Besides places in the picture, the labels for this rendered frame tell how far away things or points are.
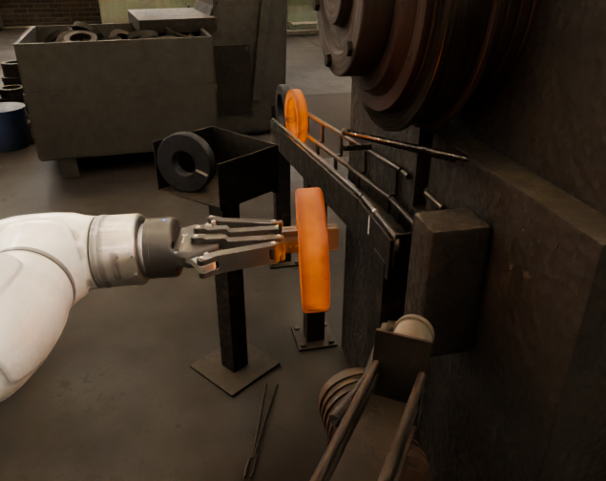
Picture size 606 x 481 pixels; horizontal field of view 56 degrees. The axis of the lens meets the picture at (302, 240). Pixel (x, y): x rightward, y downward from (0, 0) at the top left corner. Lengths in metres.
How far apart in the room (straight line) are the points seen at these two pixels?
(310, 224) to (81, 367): 1.39
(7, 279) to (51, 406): 1.25
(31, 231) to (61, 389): 1.21
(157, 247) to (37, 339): 0.17
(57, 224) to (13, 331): 0.18
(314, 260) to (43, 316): 0.28
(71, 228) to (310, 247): 0.28
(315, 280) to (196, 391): 1.16
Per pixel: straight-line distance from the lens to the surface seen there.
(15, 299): 0.60
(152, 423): 1.70
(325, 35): 1.06
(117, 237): 0.69
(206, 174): 1.48
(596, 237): 0.73
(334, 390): 0.97
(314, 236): 0.64
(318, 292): 0.66
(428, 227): 0.87
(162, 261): 0.69
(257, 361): 1.83
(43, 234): 0.70
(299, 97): 1.89
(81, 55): 3.35
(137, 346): 1.97
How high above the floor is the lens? 1.17
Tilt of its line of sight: 27 degrees down
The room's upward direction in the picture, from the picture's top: straight up
